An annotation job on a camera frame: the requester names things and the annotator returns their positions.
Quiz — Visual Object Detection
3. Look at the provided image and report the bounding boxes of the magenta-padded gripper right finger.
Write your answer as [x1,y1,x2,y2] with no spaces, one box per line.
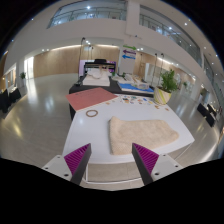
[131,142,184,187]

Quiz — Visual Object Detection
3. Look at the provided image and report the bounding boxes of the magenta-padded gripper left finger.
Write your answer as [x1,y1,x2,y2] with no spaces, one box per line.
[41,143,93,186]

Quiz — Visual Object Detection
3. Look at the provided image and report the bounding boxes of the beige terry towel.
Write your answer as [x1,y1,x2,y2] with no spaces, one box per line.
[108,115,180,156]

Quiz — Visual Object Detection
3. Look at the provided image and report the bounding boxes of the sheet of colourful stickers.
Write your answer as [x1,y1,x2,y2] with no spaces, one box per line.
[118,94,155,106]

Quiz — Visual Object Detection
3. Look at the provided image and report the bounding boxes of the pink flat board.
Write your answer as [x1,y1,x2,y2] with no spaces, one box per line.
[65,87,119,112]

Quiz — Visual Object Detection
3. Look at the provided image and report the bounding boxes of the potted plant in striped pot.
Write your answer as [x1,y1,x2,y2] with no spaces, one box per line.
[153,69,179,106]

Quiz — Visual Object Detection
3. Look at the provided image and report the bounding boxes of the blue and white model board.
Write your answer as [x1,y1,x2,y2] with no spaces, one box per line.
[118,81,155,95]

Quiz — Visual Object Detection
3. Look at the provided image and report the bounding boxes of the group of black chairs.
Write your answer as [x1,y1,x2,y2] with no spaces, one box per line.
[196,102,218,128]
[0,87,23,114]

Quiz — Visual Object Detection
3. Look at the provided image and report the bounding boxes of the white landscape model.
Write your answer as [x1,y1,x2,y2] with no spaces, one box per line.
[82,68,111,87]

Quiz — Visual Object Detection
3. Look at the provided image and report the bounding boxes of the black floor lamp pole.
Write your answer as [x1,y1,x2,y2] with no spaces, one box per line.
[152,52,159,87]
[75,37,87,86]
[159,52,166,81]

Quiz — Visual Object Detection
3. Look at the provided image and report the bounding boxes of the arrow direction sign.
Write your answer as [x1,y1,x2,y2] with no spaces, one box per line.
[121,44,138,61]

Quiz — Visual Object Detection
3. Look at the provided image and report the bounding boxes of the wooden bead ring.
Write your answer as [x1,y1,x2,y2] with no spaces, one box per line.
[85,109,99,118]

